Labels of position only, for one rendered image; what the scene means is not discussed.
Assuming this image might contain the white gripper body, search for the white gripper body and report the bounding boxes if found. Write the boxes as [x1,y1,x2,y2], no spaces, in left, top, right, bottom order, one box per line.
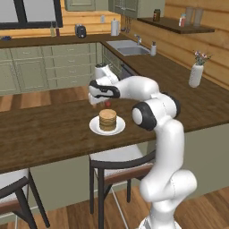
[88,92,106,107]

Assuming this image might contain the brown pancake stack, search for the brown pancake stack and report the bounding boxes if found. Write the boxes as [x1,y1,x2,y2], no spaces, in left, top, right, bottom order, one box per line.
[98,108,117,132]

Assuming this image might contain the white round plate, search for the white round plate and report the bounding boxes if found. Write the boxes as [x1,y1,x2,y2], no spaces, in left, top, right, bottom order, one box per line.
[89,114,126,137]

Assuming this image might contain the green cupboards under sink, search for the green cupboards under sink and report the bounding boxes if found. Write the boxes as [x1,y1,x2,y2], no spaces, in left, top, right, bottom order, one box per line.
[102,45,123,79]

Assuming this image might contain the dark dishwasher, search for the dark dishwasher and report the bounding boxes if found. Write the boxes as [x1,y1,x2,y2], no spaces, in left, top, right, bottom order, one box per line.
[120,63,139,81]

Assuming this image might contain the green base cupboard run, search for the green base cupboard run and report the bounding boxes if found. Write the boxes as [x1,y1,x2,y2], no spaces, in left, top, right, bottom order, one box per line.
[0,42,104,97]

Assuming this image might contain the steel sink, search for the steel sink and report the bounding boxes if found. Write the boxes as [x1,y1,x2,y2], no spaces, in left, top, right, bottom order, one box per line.
[106,39,152,57]

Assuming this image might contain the dark stool with white seat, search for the dark stool with white seat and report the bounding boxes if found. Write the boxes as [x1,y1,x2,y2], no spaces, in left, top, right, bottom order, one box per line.
[0,167,51,229]
[89,144,157,229]

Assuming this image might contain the dark toaster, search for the dark toaster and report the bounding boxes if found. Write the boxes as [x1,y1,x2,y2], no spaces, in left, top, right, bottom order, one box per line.
[74,23,88,39]

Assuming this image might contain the white paper towel roll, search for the white paper towel roll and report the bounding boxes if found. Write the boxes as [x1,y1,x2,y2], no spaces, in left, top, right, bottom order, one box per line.
[110,18,121,37]

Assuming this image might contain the steel tap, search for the steel tap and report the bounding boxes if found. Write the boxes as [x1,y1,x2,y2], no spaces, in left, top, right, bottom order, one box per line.
[133,33,143,47]

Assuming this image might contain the white soap dispenser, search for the white soap dispenser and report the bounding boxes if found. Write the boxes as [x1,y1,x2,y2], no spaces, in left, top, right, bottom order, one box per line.
[149,40,157,57]

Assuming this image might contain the pale green bottle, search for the pale green bottle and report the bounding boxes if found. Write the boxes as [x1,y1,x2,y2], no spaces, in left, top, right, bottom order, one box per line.
[49,21,56,38]

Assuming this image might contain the hanging kitchen utensils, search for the hanging kitchen utensils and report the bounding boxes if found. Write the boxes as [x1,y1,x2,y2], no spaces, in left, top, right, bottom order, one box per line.
[121,15,132,34]

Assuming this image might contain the white vase with flowers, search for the white vase with flowers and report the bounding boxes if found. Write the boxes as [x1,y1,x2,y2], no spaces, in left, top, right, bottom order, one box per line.
[188,49,214,89]

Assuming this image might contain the dark jar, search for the dark jar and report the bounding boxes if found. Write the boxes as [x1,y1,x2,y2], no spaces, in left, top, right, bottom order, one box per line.
[152,8,162,22]

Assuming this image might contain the black framed window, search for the black framed window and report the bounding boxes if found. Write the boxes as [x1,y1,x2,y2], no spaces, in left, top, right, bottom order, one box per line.
[0,0,64,30]

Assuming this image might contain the red and white bottle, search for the red and white bottle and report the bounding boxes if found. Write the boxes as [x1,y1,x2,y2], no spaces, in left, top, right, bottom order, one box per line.
[178,13,187,28]

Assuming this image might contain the clear drinking glass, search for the clear drinking glass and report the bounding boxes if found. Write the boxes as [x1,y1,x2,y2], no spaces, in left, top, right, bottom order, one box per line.
[193,7,205,28]
[184,6,195,27]

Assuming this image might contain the dark wooden wall shelf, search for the dark wooden wall shelf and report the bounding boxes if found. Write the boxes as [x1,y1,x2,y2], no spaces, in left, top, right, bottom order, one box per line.
[137,16,216,35]

